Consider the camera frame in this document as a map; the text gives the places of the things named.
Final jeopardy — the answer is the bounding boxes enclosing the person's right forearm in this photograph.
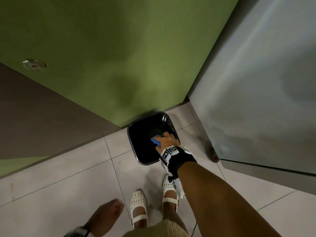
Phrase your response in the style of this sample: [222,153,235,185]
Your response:
[177,161,282,237]

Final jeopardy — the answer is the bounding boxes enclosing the grey stall door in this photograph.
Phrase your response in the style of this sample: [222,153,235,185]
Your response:
[187,0,316,195]

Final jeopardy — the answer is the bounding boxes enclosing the black left wrist device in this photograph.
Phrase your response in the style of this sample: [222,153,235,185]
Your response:
[63,226,91,237]

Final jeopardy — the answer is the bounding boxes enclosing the green stall partition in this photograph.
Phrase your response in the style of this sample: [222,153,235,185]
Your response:
[0,0,240,178]

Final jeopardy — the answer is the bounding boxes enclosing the black wrist strap with markers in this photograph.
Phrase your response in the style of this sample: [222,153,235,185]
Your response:
[159,145,198,178]

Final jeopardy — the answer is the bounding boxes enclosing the person's right hand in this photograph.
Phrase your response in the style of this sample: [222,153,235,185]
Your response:
[154,132,181,156]

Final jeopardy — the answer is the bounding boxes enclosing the white perforated left shoe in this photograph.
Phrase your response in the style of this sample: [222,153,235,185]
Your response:
[130,189,149,229]

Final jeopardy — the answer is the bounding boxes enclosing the white perforated right shoe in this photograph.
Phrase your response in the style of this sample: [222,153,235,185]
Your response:
[162,175,180,207]

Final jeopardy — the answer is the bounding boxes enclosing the person's left hand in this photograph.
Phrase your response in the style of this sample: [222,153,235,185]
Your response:
[87,198,125,237]

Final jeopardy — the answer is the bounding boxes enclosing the round metal door lock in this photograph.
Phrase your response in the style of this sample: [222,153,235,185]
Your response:
[22,58,47,71]

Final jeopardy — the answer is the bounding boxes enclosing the brown partition foot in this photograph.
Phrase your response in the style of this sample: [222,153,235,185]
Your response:
[209,145,220,163]

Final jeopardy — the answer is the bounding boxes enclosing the white perforated shoe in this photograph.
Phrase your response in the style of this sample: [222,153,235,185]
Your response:
[130,189,149,229]
[162,175,180,207]

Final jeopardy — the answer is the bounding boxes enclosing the beige knit skirt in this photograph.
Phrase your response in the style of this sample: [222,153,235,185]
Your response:
[123,218,190,237]

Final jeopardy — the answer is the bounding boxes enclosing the blue cleaning cloth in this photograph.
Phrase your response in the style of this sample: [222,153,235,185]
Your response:
[151,135,164,147]

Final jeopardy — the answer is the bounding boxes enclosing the black plastic trash bin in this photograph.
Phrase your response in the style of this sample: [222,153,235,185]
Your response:
[127,111,181,166]

